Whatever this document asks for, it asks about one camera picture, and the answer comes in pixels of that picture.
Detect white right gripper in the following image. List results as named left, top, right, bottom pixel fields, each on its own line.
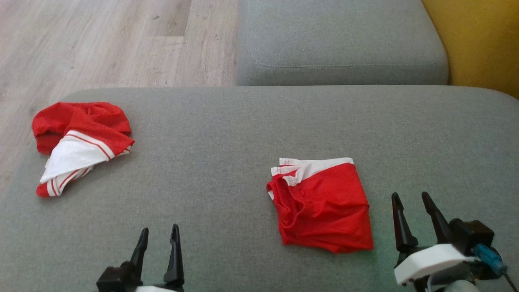
left=391, top=191, right=480, bottom=287

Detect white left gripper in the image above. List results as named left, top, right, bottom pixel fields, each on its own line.
left=129, top=224, right=185, bottom=292

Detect red shorts with white trim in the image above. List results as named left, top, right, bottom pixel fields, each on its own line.
left=266, top=157, right=375, bottom=254

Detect red and white jersey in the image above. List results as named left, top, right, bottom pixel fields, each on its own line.
left=31, top=101, right=135, bottom=198

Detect large grey sofa seat cushion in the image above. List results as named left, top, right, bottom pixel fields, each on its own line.
left=0, top=85, right=519, bottom=292

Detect yellow furniture panel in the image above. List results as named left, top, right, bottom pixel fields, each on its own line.
left=422, top=0, right=519, bottom=100

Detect small grey sofa cushion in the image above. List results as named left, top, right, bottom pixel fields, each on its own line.
left=236, top=0, right=450, bottom=86

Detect right cable with blue plug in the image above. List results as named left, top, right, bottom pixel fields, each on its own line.
left=472, top=243, right=519, bottom=292

